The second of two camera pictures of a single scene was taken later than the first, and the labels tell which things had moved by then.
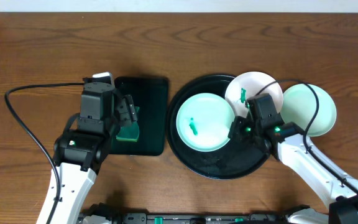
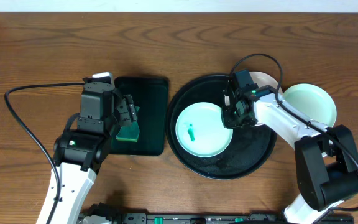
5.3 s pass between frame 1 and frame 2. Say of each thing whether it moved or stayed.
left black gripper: stayed
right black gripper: moved
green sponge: stayed
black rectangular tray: stayed
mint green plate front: moved
